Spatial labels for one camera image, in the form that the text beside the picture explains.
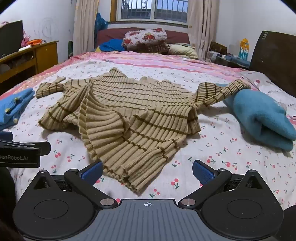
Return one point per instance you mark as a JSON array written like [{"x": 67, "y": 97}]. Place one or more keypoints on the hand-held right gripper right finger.
[{"x": 203, "y": 172}]

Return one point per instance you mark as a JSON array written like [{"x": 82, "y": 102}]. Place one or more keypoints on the black monitor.
[{"x": 10, "y": 39}]

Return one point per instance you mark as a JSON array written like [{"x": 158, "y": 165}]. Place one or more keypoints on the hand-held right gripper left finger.
[{"x": 92, "y": 171}]

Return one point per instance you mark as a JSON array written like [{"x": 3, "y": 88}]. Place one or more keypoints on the wooden desk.
[{"x": 44, "y": 54}]

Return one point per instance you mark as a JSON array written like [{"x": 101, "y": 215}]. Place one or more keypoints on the pink cloth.
[{"x": 25, "y": 41}]

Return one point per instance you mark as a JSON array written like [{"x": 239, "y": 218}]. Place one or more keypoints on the barred window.
[{"x": 152, "y": 10}]

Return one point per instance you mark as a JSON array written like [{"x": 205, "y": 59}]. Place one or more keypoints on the beige pillow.
[{"x": 182, "y": 51}]

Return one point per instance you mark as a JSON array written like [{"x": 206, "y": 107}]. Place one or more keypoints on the folded teal fleece garment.
[{"x": 259, "y": 120}]

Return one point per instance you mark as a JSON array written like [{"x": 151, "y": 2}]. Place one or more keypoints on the orange toy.
[{"x": 34, "y": 41}]

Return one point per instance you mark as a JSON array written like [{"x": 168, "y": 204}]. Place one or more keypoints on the orange and teal carton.
[{"x": 244, "y": 49}]

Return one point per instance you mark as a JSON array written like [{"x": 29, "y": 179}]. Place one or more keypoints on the teal hanging garment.
[{"x": 100, "y": 23}]

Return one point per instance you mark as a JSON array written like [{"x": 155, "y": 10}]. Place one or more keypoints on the maroon sofa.
[{"x": 111, "y": 33}]

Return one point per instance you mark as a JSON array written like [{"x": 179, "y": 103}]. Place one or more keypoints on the red floral folded quilt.
[{"x": 145, "y": 37}]

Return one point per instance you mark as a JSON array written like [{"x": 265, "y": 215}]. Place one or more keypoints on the dark wooden nightstand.
[{"x": 222, "y": 58}]

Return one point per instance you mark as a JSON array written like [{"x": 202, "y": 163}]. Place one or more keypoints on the cherry print pillow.
[{"x": 270, "y": 87}]

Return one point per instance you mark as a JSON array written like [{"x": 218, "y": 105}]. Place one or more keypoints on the cherry print bed sheet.
[{"x": 212, "y": 143}]

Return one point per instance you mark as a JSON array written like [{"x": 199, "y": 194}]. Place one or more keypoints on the beige striped ribbed sweater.
[{"x": 138, "y": 104}]

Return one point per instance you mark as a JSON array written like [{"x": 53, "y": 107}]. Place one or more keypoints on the beige curtain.
[
  {"x": 85, "y": 25},
  {"x": 202, "y": 27}
]

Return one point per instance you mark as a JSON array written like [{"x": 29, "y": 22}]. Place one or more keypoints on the white box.
[{"x": 25, "y": 48}]

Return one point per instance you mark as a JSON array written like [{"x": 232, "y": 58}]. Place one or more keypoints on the dark wooden headboard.
[{"x": 275, "y": 53}]

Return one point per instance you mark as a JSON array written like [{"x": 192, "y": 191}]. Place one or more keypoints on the blue knit cardigan yellow buttons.
[{"x": 11, "y": 109}]

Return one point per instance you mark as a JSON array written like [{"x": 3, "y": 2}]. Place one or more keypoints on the blue and yellow cloth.
[{"x": 112, "y": 45}]

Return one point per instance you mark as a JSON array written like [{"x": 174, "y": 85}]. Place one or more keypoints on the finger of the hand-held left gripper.
[{"x": 34, "y": 148}]

